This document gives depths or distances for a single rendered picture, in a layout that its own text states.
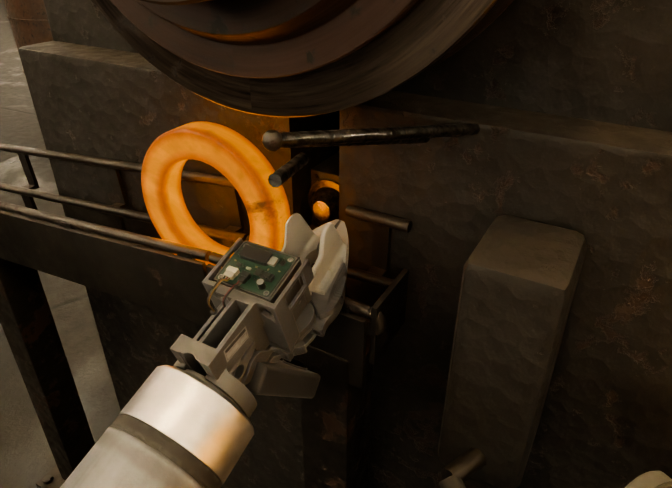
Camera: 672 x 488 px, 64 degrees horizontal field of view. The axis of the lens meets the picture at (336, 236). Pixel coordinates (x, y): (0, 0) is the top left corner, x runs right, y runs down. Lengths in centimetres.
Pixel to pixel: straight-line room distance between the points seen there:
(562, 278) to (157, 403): 30
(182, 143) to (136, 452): 31
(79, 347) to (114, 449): 130
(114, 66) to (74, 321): 116
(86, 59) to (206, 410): 52
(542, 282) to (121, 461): 31
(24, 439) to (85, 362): 25
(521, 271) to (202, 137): 32
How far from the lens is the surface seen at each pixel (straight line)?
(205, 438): 40
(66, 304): 188
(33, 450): 147
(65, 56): 82
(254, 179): 54
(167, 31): 49
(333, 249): 50
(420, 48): 39
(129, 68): 73
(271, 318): 42
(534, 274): 42
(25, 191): 96
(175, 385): 40
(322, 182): 62
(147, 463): 39
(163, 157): 61
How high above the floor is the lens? 102
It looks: 30 degrees down
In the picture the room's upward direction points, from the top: straight up
